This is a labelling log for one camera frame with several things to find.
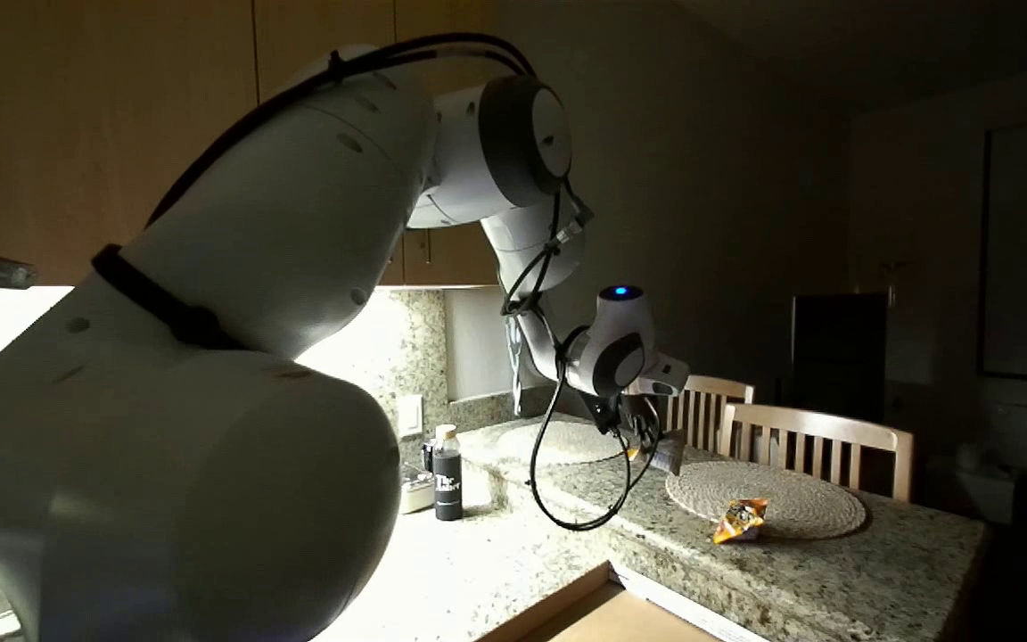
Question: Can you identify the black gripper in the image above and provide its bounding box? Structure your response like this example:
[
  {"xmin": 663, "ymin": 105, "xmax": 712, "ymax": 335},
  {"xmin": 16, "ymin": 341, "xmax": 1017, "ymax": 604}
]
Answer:
[{"xmin": 589, "ymin": 382, "xmax": 690, "ymax": 481}]

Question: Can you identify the colourful yellow cartoon sachet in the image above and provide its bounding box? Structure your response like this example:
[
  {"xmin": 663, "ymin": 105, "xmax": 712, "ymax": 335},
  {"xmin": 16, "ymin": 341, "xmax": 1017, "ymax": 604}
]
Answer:
[{"xmin": 708, "ymin": 495, "xmax": 772, "ymax": 550}]

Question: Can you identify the shallow brown cardboard box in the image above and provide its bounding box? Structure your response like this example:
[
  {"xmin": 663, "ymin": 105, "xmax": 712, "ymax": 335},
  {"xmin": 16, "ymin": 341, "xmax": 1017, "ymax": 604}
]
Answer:
[{"xmin": 473, "ymin": 559, "xmax": 731, "ymax": 642}]

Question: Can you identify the light wooden slatted chair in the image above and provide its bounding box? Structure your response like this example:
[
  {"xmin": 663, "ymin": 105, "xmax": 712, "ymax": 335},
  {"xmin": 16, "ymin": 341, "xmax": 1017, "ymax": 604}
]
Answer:
[
  {"xmin": 718, "ymin": 398, "xmax": 918, "ymax": 502},
  {"xmin": 663, "ymin": 371, "xmax": 761, "ymax": 458}
]

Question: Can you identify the round woven beige placemat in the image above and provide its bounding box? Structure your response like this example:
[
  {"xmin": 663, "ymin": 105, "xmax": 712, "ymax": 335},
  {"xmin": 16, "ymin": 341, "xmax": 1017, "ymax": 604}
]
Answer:
[{"xmin": 663, "ymin": 458, "xmax": 871, "ymax": 546}]

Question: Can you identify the dark tall cabinet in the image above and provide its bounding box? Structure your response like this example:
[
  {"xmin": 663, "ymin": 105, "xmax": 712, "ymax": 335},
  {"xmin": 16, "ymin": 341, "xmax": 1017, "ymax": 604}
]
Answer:
[{"xmin": 787, "ymin": 284, "xmax": 897, "ymax": 412}]

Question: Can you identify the dark bottle with white cap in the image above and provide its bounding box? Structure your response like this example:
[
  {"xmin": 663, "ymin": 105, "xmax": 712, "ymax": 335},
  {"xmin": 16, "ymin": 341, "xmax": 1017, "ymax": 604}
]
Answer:
[{"xmin": 427, "ymin": 422, "xmax": 467, "ymax": 523}]

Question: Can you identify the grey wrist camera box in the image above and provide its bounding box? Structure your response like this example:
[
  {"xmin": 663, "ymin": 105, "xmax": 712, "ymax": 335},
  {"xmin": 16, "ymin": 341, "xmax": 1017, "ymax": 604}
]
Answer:
[{"xmin": 642, "ymin": 354, "xmax": 690, "ymax": 403}]

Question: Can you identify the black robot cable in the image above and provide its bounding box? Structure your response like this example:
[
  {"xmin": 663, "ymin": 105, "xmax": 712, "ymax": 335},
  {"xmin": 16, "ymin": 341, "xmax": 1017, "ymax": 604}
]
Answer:
[{"xmin": 500, "ymin": 176, "xmax": 658, "ymax": 534}]

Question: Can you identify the white wall outlet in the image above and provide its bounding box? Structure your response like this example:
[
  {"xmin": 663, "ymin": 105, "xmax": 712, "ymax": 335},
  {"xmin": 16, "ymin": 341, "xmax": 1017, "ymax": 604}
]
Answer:
[{"xmin": 391, "ymin": 388, "xmax": 423, "ymax": 442}]

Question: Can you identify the wooden wall cabinet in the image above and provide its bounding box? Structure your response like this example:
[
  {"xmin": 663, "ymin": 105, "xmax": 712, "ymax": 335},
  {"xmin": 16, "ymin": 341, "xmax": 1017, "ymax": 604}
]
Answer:
[{"xmin": 0, "ymin": 0, "xmax": 505, "ymax": 294}]

